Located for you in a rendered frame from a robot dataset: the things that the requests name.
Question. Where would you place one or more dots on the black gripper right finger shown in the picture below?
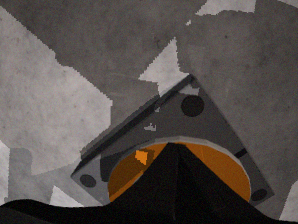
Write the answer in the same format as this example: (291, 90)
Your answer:
(202, 198)

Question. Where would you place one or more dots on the orange round plate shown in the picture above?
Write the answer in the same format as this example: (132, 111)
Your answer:
(135, 162)

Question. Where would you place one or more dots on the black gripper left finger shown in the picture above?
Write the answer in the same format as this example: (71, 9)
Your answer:
(148, 201)

